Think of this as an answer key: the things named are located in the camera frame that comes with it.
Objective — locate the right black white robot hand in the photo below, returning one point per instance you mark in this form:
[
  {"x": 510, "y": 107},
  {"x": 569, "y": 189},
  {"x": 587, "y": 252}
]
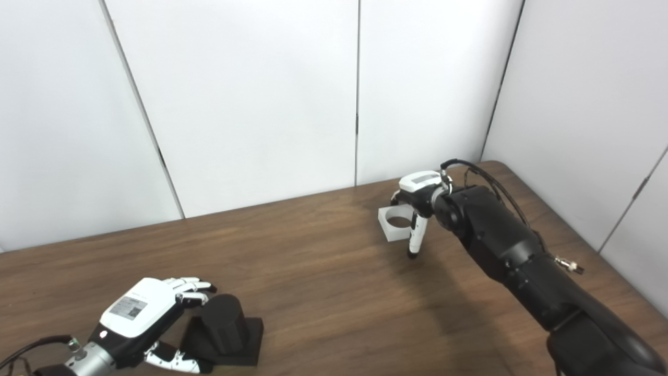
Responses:
[{"x": 420, "y": 183}]

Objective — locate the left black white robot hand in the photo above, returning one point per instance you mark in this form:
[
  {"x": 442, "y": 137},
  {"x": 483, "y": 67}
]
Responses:
[{"x": 138, "y": 308}]

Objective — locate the white square piece with hole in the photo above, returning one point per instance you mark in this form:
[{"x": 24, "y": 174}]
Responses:
[{"x": 389, "y": 233}]

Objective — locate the black peg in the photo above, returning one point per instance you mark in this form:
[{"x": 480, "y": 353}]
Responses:
[{"x": 224, "y": 324}]

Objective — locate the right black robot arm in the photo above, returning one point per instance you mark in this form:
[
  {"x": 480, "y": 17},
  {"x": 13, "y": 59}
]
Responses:
[{"x": 522, "y": 261}]

